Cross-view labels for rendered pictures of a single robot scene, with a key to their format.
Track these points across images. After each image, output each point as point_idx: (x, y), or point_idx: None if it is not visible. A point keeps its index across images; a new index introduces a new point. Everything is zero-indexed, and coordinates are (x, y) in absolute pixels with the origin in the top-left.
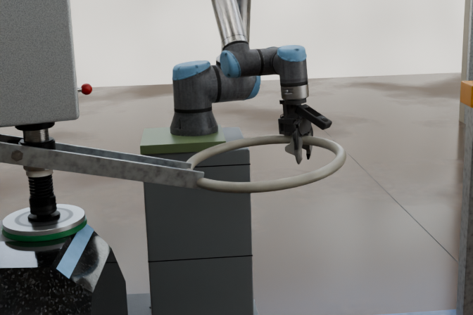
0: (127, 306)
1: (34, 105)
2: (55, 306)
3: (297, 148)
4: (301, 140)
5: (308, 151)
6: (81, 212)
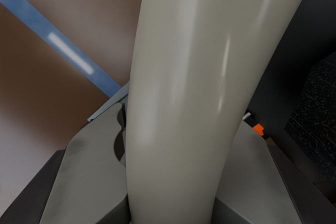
0: (330, 138)
1: None
2: None
3: (278, 151)
4: (234, 196)
5: (119, 123)
6: None
